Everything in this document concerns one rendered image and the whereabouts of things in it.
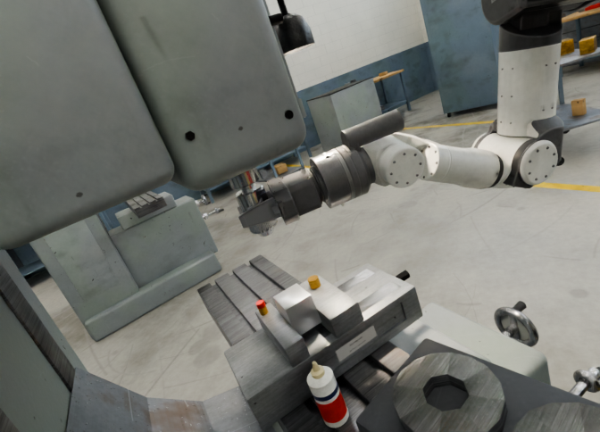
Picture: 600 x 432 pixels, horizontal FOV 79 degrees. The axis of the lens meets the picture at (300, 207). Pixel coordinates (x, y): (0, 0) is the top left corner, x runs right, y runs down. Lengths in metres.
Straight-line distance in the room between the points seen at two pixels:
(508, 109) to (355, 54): 8.26
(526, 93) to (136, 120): 0.60
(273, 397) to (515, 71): 0.66
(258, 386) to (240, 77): 0.46
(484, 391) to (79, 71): 0.46
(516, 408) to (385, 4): 9.57
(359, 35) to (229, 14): 8.65
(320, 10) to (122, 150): 8.34
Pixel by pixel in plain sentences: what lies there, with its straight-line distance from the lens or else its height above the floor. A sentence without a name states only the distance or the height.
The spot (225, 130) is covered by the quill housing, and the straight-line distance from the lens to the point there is 0.46.
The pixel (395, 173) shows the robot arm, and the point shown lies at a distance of 0.57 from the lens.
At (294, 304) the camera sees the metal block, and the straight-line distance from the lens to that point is 0.64.
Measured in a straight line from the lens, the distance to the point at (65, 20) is 0.44.
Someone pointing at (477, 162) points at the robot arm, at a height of 1.17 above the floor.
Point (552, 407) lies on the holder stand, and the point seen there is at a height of 1.12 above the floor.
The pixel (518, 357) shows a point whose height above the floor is 0.72.
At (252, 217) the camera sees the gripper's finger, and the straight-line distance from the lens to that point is 0.56.
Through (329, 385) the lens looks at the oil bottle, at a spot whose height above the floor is 1.00.
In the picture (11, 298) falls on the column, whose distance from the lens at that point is 0.69.
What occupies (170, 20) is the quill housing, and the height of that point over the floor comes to 1.50.
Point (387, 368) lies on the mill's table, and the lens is 0.68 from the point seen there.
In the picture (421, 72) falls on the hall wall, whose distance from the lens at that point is 10.20.
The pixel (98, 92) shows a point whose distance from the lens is 0.43.
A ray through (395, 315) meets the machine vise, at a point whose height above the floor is 0.95.
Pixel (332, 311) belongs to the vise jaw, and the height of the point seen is 1.03.
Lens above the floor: 1.40
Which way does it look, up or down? 18 degrees down
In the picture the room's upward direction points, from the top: 20 degrees counter-clockwise
